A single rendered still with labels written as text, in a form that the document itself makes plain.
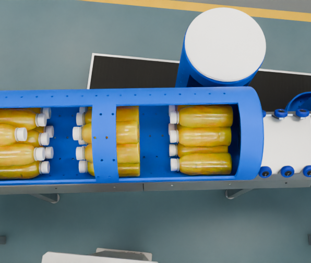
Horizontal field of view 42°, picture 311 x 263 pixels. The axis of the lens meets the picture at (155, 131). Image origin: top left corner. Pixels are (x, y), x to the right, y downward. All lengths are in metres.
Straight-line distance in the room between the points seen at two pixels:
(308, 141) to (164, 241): 1.09
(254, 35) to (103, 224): 1.34
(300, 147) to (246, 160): 0.38
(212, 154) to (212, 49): 0.37
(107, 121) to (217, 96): 0.32
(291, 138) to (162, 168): 0.47
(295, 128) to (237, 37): 0.38
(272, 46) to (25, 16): 1.55
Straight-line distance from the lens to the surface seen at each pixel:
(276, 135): 1.48
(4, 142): 1.23
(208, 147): 1.31
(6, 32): 2.75
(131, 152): 1.19
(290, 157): 1.48
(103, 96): 1.17
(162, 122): 1.37
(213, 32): 1.45
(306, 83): 2.48
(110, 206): 2.31
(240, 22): 1.49
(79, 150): 1.22
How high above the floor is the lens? 2.29
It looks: 75 degrees down
